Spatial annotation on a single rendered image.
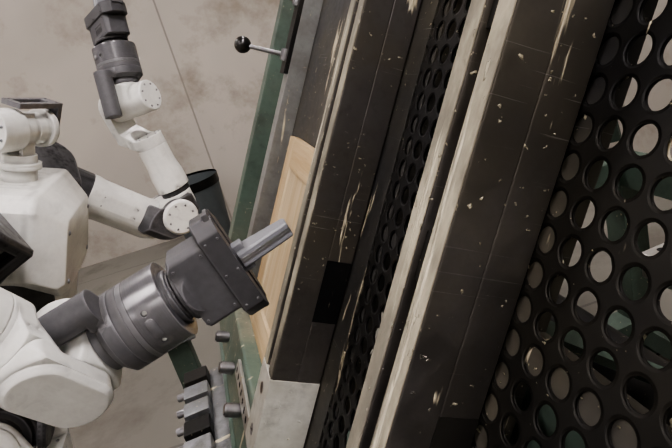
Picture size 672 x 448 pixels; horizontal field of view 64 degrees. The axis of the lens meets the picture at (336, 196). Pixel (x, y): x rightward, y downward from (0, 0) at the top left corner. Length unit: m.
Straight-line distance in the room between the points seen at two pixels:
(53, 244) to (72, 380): 0.36
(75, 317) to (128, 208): 0.65
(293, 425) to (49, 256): 0.43
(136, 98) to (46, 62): 3.84
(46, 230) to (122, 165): 4.11
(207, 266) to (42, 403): 0.19
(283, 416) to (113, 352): 0.29
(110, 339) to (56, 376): 0.05
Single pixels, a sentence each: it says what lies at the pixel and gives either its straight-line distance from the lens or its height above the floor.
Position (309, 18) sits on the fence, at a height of 1.46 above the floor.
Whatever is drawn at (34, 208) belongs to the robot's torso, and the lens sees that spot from 0.87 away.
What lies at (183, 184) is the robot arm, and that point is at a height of 1.19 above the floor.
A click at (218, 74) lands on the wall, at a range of 4.76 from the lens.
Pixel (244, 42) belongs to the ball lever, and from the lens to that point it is 1.25.
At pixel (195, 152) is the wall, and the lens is 4.86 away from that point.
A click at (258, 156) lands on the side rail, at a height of 1.16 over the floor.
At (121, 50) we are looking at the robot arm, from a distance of 1.22.
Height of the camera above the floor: 1.44
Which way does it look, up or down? 18 degrees down
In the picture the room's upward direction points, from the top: 16 degrees counter-clockwise
